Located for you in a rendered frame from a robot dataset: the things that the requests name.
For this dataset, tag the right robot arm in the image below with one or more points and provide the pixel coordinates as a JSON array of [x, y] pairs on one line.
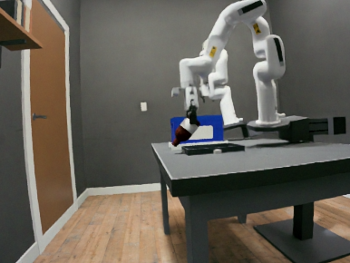
[[220, 76]]

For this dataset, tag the blue box with white label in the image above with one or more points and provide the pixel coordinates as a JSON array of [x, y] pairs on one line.
[[210, 129]]

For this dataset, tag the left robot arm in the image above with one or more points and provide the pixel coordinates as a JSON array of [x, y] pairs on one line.
[[270, 47]]

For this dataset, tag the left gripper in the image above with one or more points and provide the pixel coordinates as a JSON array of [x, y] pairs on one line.
[[190, 99]]

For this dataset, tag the dark brown bottle with white label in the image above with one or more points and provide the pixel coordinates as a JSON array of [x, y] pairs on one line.
[[185, 131]]

